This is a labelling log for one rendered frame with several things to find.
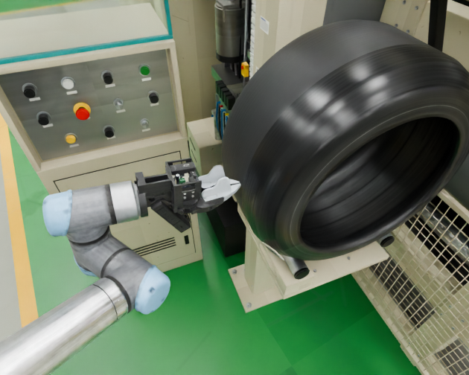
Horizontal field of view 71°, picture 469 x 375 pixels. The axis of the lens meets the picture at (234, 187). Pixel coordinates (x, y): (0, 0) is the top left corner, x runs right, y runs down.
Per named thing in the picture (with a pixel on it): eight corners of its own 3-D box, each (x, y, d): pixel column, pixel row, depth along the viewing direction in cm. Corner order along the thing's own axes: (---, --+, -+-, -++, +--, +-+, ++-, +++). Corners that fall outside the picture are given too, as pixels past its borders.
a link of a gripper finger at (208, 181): (243, 167, 66) (199, 175, 63) (239, 187, 71) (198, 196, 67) (237, 158, 68) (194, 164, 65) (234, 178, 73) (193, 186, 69)
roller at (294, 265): (242, 188, 108) (251, 179, 107) (249, 193, 112) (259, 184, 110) (292, 278, 86) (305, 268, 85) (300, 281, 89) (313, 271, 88)
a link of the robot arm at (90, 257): (106, 295, 63) (94, 260, 56) (70, 265, 67) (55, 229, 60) (137, 269, 68) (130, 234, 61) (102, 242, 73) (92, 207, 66)
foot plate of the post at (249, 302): (228, 270, 188) (228, 268, 187) (269, 255, 195) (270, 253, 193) (246, 312, 171) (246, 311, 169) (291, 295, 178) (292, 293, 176)
